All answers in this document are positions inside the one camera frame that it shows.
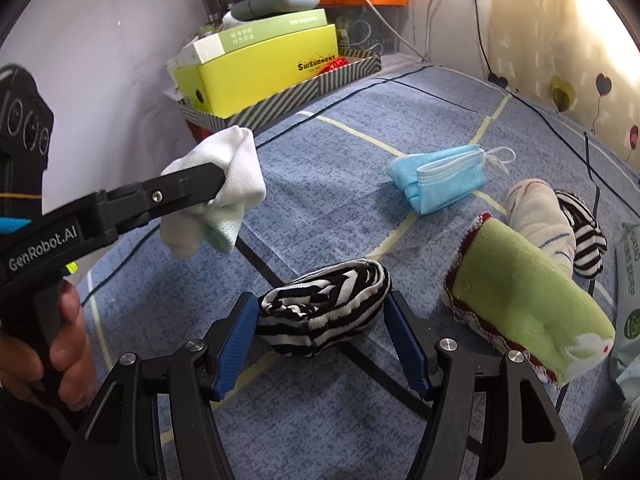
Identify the white cable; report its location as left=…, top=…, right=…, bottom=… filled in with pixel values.
left=324, top=0, right=428, bottom=63
left=425, top=0, right=443, bottom=63

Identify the blue plaid bedsheet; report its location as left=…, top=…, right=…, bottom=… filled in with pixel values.
left=82, top=62, right=640, bottom=480

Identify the red tinsel ornament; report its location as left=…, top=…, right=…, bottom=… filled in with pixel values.
left=312, top=57, right=351, bottom=78

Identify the blue face mask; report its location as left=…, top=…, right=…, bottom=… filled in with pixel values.
left=387, top=144, right=516, bottom=216

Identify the black white striped sock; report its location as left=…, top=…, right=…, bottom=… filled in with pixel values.
left=255, top=258, right=392, bottom=358
left=554, top=189, right=608, bottom=281

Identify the person's left hand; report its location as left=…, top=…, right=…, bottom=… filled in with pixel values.
left=0, top=282, right=97, bottom=412

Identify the cream sock with thin stripes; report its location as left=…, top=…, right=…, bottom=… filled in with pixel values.
left=502, top=179, right=577, bottom=277

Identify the yellow cardboard box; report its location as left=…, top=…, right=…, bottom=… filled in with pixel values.
left=172, top=24, right=340, bottom=117

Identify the grey glasses case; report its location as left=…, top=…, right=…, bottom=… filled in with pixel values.
left=230, top=0, right=322, bottom=21

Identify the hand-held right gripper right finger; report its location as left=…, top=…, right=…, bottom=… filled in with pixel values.
left=384, top=290, right=586, bottom=480

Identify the pale green flat box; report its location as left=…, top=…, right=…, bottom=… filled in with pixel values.
left=175, top=7, right=331, bottom=68

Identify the striped cardboard tray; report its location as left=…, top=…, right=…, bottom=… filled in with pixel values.
left=179, top=52, right=382, bottom=133

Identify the green sock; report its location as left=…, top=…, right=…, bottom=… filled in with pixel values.
left=442, top=212, right=616, bottom=388

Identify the black cable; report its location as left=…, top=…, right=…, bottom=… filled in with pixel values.
left=470, top=0, right=640, bottom=183

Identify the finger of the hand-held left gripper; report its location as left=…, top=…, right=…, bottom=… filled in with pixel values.
left=97, top=162, right=227, bottom=235

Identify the wet wipes pack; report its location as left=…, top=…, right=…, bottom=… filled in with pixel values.
left=612, top=222, right=640, bottom=401

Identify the heart print curtain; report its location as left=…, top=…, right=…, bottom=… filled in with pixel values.
left=487, top=0, right=640, bottom=161

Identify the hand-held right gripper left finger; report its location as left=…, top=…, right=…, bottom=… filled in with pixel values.
left=60, top=290, right=261, bottom=480

